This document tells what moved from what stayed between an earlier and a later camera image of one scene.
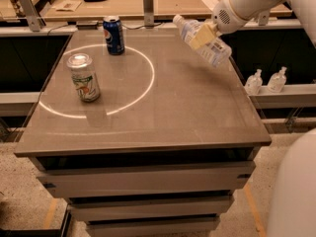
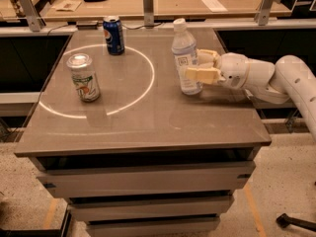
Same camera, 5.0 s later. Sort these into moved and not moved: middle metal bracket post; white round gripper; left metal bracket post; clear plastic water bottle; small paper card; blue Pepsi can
Moved: clear plastic water bottle; white round gripper
Not moved: middle metal bracket post; small paper card; blue Pepsi can; left metal bracket post
